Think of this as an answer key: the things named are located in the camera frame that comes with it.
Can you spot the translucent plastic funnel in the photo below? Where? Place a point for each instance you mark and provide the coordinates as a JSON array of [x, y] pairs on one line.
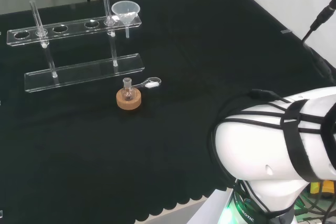
[[125, 11]]

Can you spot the glass weighing funnel with powder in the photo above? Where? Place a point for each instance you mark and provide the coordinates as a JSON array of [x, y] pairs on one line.
[[152, 84]]

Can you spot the clear acrylic funnel stand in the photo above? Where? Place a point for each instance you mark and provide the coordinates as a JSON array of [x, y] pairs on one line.
[[78, 74]]

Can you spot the black bench cloth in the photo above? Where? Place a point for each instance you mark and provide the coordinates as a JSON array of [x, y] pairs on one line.
[[183, 77]]

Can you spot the small round-bottom glass flask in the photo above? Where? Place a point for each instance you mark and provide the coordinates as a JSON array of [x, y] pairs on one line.
[[128, 94]]

